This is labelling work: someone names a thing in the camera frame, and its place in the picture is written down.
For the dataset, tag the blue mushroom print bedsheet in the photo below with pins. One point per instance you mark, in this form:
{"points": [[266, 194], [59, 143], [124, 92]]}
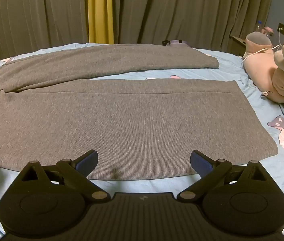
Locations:
{"points": [[257, 100]]}

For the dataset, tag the pink plush toy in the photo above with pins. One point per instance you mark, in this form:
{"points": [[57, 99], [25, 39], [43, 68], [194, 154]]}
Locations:
{"points": [[259, 67]]}

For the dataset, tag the grey ribbed sock pair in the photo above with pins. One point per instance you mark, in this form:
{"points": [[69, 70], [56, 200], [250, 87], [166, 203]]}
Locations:
{"points": [[131, 118]]}

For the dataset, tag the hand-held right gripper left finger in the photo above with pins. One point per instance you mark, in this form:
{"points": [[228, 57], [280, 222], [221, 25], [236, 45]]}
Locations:
{"points": [[88, 162]]}

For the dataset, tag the clear plastic bottle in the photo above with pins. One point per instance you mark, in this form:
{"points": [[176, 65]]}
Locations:
{"points": [[259, 26]]}

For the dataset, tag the yellow curtain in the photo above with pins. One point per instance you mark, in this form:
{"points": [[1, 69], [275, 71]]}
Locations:
{"points": [[100, 12]]}

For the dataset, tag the grey curtain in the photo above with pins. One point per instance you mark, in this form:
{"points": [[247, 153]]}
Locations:
{"points": [[182, 10], [31, 17]]}

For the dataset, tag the purple and black item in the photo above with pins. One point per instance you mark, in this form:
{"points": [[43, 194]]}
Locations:
{"points": [[175, 42]]}

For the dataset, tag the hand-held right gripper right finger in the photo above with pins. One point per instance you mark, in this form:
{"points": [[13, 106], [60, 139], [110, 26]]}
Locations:
{"points": [[200, 162]]}

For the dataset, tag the wooden nightstand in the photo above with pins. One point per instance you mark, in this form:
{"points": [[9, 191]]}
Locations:
{"points": [[237, 44]]}

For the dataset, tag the small pink item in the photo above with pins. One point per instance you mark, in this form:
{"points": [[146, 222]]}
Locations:
{"points": [[268, 31]]}

